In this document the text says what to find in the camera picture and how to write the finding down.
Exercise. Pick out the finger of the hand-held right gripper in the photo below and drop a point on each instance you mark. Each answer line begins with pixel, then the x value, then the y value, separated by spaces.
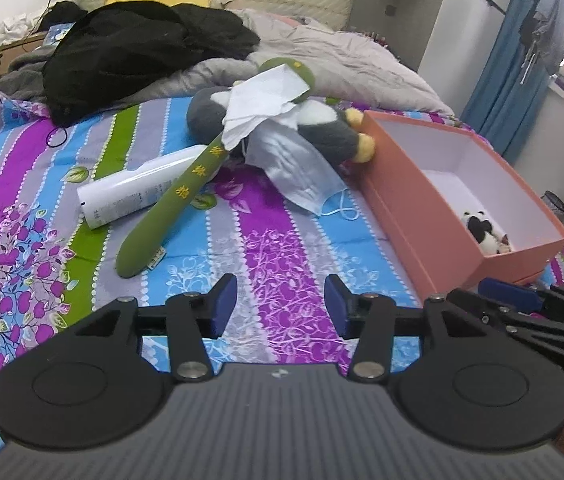
pixel 509 294
pixel 491 312

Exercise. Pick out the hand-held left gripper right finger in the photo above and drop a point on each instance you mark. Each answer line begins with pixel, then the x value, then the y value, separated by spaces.
pixel 337 307

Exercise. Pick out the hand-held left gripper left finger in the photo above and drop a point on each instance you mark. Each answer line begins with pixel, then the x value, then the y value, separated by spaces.
pixel 224 306

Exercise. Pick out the small brown doll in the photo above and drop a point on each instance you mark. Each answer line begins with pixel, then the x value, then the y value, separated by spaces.
pixel 504 244

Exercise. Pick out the panda plush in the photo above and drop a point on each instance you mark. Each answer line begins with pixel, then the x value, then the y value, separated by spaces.
pixel 481 230

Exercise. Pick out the pink cardboard box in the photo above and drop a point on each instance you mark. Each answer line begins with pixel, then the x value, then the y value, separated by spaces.
pixel 411 220

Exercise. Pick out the floral striped bedsheet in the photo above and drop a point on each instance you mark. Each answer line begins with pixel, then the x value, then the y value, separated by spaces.
pixel 272 240

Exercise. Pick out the green plush stick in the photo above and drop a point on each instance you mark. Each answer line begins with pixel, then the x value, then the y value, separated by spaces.
pixel 162 220

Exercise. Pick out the light blue face mask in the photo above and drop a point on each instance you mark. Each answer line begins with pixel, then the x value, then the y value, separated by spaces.
pixel 297 165

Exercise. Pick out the white spray can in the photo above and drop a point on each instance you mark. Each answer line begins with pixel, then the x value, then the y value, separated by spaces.
pixel 122 195

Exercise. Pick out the grey penguin plush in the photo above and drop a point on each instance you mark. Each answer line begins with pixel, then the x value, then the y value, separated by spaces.
pixel 202 110

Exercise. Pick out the blue curtain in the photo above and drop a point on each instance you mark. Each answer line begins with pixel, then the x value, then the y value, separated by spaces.
pixel 501 90

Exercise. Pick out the white tissue paper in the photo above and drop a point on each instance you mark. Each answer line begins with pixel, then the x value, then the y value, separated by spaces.
pixel 267 95

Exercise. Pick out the light grey quilt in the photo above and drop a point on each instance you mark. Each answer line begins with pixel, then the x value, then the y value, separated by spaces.
pixel 337 60

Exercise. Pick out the black jacket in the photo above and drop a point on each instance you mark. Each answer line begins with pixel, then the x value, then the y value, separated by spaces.
pixel 127 55

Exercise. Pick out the grey fleece blanket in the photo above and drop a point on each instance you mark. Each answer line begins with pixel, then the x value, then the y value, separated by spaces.
pixel 22 75

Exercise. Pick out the yellow pillow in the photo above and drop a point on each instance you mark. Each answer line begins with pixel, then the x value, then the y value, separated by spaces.
pixel 152 0

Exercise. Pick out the blue printed packet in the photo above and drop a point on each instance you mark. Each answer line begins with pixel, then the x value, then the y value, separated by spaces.
pixel 57 35

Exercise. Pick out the brown cardboard box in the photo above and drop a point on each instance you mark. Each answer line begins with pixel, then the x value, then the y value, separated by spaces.
pixel 7 57

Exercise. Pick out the black cloth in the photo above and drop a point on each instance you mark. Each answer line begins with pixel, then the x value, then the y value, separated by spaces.
pixel 64 12

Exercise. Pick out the white crumpled cloth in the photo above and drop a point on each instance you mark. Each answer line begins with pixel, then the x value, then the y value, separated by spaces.
pixel 17 25

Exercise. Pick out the dark wall switch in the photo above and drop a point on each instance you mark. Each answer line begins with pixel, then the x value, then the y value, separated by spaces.
pixel 390 10

